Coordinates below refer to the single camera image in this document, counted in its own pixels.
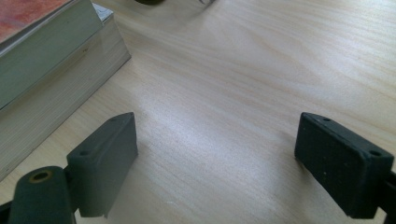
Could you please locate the red illustrated book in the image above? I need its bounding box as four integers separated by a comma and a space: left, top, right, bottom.
0, 0, 104, 110

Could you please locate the blue book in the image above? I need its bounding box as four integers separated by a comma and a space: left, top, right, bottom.
0, 3, 132, 182

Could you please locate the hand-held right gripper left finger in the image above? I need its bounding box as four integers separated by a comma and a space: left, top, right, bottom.
65, 112, 139, 218

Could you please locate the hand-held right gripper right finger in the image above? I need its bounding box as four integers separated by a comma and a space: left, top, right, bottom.
294, 112, 395, 219

